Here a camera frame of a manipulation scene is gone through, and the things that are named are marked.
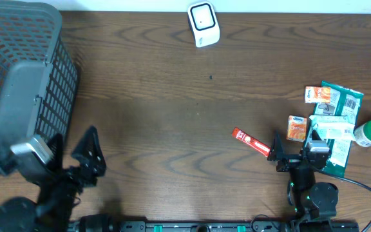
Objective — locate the orange small box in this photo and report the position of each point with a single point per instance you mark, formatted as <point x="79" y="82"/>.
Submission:
<point x="314" y="94"/>

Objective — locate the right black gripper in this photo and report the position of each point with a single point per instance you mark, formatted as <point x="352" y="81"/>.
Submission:
<point x="277" y="153"/>

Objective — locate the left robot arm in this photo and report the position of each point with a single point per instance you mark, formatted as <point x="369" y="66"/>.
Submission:
<point x="44" y="214"/>

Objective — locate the grey plastic mesh basket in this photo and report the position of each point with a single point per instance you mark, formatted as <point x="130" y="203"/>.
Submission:
<point x="38" y="79"/>

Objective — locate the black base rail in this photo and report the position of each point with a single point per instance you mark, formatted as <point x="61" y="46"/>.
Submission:
<point x="139" y="226"/>

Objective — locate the orange white box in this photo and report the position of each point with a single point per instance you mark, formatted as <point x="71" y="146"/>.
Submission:
<point x="297" y="128"/>

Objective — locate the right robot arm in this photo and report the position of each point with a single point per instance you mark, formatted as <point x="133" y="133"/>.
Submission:
<point x="315" y="202"/>

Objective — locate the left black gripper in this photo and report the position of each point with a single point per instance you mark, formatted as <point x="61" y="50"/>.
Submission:
<point x="85" y="171"/>

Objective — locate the mint green wipes packet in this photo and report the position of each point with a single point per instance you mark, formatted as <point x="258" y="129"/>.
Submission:
<point x="334" y="127"/>

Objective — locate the red sachet packet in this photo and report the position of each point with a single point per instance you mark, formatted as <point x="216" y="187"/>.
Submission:
<point x="251" y="141"/>

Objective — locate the green white sponge package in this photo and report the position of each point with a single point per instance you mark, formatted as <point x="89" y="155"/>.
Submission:
<point x="343" y="101"/>

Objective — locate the white barcode scanner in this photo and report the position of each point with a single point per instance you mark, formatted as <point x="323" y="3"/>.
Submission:
<point x="203" y="24"/>

